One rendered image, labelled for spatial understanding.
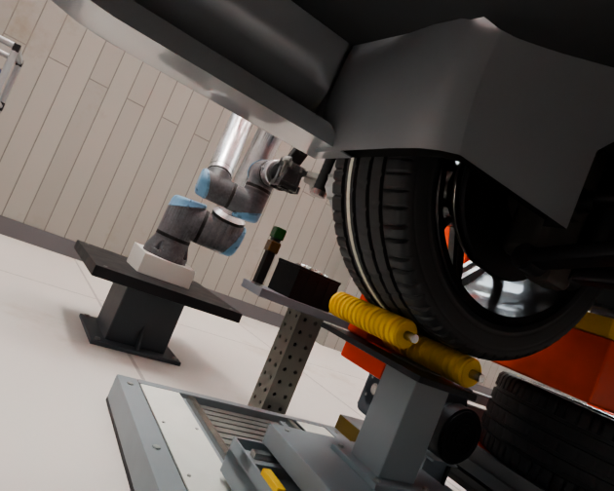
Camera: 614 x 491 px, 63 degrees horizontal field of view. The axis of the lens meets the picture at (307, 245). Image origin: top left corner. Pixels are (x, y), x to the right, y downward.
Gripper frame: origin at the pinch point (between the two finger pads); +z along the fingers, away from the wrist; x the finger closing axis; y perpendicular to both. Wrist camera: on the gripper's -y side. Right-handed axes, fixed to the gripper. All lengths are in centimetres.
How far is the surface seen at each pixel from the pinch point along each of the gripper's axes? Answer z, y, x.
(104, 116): -276, -22, 37
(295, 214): -283, -19, -142
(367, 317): 46, 32, -2
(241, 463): 39, 68, 8
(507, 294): 51, 15, -33
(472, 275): 36, 12, -36
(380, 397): 48, 46, -12
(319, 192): 11.7, 7.3, 0.8
